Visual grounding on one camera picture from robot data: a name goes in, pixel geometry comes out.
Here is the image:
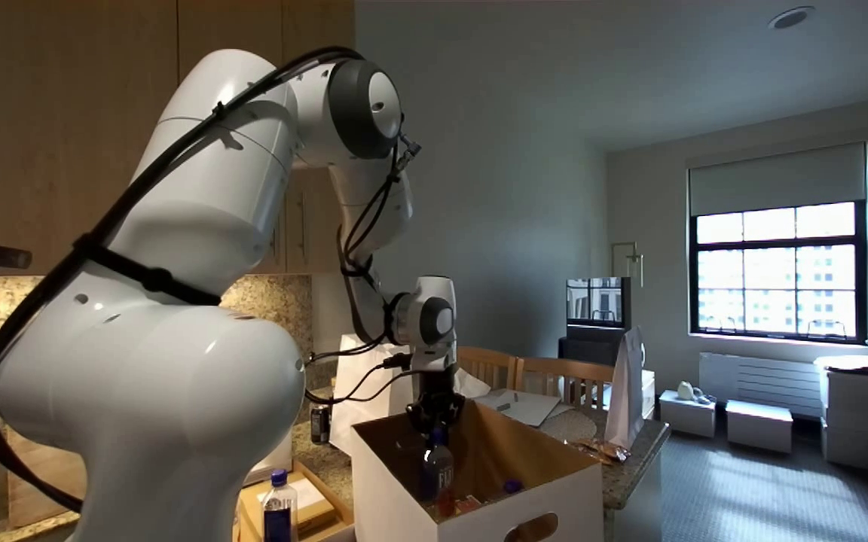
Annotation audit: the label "white roller blind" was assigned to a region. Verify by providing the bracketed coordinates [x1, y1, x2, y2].
[684, 137, 868, 219]

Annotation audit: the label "white floor box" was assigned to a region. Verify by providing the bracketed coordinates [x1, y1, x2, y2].
[723, 396, 797, 457]
[658, 389, 719, 440]

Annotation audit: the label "white drawer unit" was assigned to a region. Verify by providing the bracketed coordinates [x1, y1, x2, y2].
[819, 365, 868, 476]

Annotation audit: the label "wooden wall cabinets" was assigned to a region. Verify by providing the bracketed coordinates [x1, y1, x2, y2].
[0, 0, 358, 281]

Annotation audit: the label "wooden tray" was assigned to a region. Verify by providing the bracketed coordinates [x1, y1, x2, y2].
[236, 462, 355, 542]

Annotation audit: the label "small television screen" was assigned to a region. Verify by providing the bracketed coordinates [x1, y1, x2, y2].
[563, 273, 633, 330]

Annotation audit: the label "wooden chair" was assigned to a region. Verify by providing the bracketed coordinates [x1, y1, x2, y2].
[455, 347, 519, 392]
[513, 356, 617, 415]

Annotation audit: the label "white paper bag with handles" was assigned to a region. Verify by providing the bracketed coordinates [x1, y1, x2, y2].
[328, 335, 415, 462]

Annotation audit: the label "black framed window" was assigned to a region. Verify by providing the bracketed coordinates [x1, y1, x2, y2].
[686, 200, 868, 347]

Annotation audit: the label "white radiator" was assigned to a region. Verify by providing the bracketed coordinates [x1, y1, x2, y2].
[696, 348, 825, 419]

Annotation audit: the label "round ceiling light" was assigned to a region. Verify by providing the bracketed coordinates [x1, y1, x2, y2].
[765, 3, 817, 34]

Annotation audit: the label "black television stand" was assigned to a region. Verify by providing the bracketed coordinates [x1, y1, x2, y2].
[555, 329, 627, 371]

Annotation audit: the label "white cardboard storage box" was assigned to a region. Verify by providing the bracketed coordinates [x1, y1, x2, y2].
[350, 396, 608, 542]

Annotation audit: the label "white printed shopping bag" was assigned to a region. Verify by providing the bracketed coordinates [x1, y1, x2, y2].
[602, 325, 650, 449]

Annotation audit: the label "crumpled white tissue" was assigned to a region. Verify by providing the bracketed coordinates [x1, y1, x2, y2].
[452, 371, 493, 404]

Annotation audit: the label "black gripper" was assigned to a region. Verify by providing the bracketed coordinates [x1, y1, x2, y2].
[414, 365, 464, 450]

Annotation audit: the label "white notebook papers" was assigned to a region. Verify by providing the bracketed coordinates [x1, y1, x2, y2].
[475, 389, 563, 430]

